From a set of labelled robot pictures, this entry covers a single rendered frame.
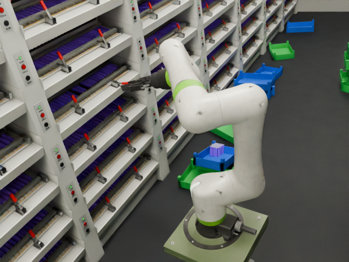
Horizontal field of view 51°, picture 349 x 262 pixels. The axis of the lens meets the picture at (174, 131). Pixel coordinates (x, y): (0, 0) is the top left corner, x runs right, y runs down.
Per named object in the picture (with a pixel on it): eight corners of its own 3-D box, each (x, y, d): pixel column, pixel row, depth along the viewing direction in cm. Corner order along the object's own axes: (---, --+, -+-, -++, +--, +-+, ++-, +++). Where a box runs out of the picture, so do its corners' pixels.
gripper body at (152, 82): (160, 91, 163) (144, 93, 168) (169, 82, 169) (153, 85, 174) (153, 76, 160) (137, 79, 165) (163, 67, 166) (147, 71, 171)
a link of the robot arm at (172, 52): (183, 113, 129) (210, 96, 127) (166, 91, 122) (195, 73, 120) (165, 63, 157) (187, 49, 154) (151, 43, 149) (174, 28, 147)
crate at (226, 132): (257, 133, 261) (257, 124, 257) (237, 146, 252) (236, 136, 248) (228, 119, 283) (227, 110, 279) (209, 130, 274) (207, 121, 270)
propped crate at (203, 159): (212, 151, 252) (213, 140, 249) (240, 156, 242) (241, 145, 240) (192, 165, 227) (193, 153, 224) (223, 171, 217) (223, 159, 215)
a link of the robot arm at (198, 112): (224, 135, 115) (222, 105, 107) (185, 145, 114) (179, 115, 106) (209, 103, 128) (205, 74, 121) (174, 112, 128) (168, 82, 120)
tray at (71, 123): (139, 79, 195) (140, 64, 189) (61, 142, 153) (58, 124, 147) (109, 67, 202) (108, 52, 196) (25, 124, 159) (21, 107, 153)
